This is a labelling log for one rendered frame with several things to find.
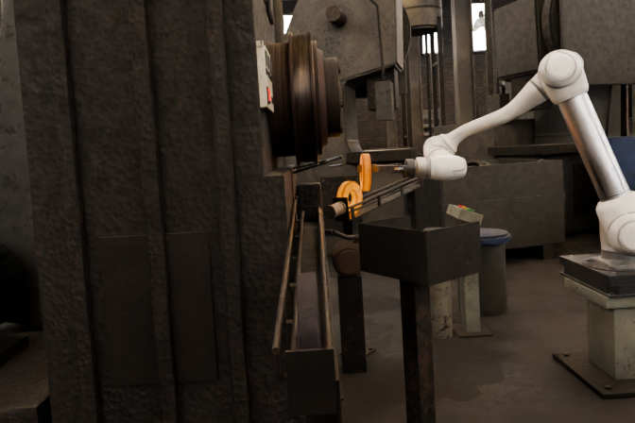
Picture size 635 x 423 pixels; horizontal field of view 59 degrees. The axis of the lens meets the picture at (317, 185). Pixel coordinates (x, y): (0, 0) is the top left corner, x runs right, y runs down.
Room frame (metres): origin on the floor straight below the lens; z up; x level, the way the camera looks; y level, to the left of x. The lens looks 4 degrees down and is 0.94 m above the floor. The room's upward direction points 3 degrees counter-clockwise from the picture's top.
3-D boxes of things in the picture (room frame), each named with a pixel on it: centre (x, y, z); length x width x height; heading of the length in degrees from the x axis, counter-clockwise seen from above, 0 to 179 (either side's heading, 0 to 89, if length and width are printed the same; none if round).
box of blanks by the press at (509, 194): (4.48, -1.25, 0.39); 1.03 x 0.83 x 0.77; 105
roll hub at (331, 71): (2.02, -0.07, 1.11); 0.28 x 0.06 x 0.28; 0
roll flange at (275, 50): (2.02, 0.11, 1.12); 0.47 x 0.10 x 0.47; 0
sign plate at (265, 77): (1.68, 0.13, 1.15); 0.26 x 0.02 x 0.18; 0
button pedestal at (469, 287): (2.70, -0.71, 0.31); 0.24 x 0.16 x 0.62; 0
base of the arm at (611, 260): (2.14, -1.15, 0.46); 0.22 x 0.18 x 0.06; 178
